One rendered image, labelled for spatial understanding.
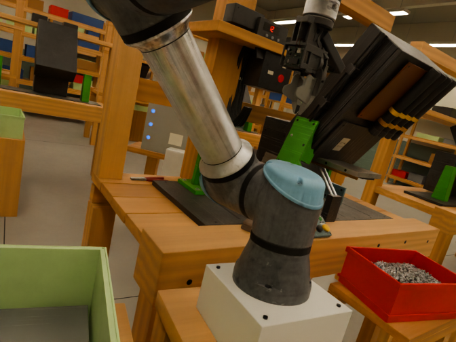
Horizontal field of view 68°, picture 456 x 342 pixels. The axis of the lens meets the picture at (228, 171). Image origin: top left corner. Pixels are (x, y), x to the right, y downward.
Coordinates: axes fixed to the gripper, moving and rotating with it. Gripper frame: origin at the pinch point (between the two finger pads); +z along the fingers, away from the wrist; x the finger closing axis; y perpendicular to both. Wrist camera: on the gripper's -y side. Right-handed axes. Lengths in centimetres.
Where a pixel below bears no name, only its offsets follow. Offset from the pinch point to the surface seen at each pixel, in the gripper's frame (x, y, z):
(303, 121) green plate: -35, -40, 3
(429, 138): -365, -881, -14
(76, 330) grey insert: 9, 47, 44
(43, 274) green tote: 0, 52, 38
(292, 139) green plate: -36, -38, 11
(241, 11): -58, -16, -31
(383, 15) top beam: -65, -112, -61
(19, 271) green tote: 0, 55, 38
